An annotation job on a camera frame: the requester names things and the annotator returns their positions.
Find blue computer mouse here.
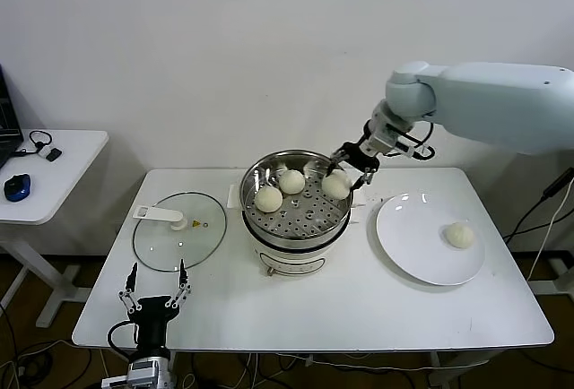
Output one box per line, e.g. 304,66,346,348
2,174,33,203

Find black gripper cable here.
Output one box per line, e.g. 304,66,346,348
396,119,438,161
106,320,138,357

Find round glass pot lid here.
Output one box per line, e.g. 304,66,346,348
131,190,228,272

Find white hanging cable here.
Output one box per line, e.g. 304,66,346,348
526,191,574,282

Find white electric cooking pot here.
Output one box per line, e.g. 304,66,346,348
241,207,362,279

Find white round plate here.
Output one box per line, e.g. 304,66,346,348
374,191,487,286

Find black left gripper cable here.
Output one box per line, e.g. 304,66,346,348
106,320,138,357

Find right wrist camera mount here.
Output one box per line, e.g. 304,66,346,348
387,131,426,158

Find white steamed baozi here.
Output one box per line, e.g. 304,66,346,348
320,170,351,200
278,169,307,195
442,221,475,250
255,186,284,213

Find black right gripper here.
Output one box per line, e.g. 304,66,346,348
326,141,380,192

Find black power adapter cable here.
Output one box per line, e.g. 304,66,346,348
501,169,574,246

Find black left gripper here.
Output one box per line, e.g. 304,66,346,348
117,258,194,359

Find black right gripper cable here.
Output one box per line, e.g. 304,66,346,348
396,119,438,161

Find stainless steel steamer basket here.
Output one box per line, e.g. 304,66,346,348
227,150,367,249

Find black wired earphone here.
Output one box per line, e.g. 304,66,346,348
13,131,55,160

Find white side table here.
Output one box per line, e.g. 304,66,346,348
0,129,110,330

